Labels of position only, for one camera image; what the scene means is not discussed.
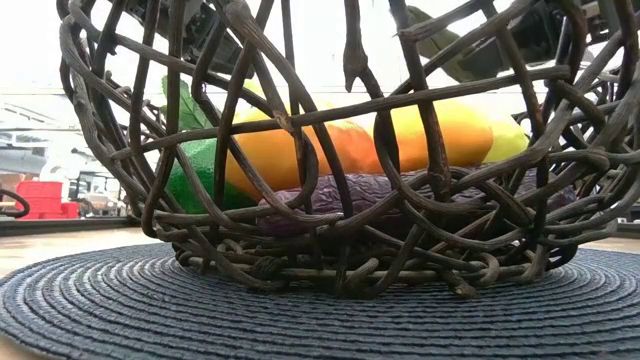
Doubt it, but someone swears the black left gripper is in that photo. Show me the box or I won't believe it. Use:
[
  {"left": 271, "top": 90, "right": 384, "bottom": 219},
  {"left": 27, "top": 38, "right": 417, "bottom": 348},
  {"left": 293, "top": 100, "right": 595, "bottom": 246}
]
[{"left": 124, "top": 0, "right": 244, "bottom": 69}]

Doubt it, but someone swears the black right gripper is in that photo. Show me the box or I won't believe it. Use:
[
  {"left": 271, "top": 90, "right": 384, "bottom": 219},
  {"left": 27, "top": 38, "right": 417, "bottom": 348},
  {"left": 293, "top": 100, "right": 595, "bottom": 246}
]
[{"left": 457, "top": 7, "right": 569, "bottom": 84}]

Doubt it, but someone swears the dark green vegetable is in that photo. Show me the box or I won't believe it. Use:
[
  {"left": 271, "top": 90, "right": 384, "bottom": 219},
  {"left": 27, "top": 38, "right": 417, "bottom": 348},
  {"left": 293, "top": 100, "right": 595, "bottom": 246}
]
[{"left": 405, "top": 4, "right": 475, "bottom": 84}]

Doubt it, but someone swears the yellow-orange oval fruit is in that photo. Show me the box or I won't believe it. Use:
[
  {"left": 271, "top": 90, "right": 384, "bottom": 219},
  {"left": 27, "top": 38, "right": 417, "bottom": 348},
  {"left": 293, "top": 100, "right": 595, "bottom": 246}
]
[{"left": 368, "top": 98, "right": 495, "bottom": 175}]

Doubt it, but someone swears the yellow-green apple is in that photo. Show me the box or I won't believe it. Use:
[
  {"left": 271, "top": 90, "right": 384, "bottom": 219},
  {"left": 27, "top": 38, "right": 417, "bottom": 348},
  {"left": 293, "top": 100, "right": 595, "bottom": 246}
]
[{"left": 480, "top": 115, "right": 531, "bottom": 164}]

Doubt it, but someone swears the red and yellow mango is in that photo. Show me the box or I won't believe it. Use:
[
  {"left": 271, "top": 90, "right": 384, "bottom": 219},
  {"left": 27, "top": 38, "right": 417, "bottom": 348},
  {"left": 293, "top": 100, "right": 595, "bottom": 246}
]
[{"left": 223, "top": 107, "right": 382, "bottom": 204}]

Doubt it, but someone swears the green lime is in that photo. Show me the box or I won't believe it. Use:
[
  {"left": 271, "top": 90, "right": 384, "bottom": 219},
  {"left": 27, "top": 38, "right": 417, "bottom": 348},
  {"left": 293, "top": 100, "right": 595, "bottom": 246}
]
[{"left": 166, "top": 138, "right": 257, "bottom": 215}]

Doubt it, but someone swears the purple wrinkled vegetable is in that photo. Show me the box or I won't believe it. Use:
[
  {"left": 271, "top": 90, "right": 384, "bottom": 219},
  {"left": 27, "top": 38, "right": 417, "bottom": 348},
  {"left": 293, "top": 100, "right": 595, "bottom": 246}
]
[{"left": 257, "top": 169, "right": 576, "bottom": 237}]

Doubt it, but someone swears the dark brown wicker basket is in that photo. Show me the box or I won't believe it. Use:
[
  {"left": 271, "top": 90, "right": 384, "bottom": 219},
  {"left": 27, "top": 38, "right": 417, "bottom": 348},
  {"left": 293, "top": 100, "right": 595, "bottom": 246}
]
[{"left": 55, "top": 0, "right": 640, "bottom": 300}]

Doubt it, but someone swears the black curved loop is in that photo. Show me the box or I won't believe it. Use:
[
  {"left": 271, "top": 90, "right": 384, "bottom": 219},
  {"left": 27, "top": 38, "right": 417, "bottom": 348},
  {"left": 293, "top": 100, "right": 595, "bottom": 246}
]
[{"left": 0, "top": 188, "right": 30, "bottom": 219}]

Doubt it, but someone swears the dark blue round woven placemat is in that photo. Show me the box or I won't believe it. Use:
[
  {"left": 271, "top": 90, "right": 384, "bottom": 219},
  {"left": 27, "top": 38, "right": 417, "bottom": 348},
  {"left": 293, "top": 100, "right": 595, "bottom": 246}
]
[{"left": 0, "top": 242, "right": 640, "bottom": 360}]

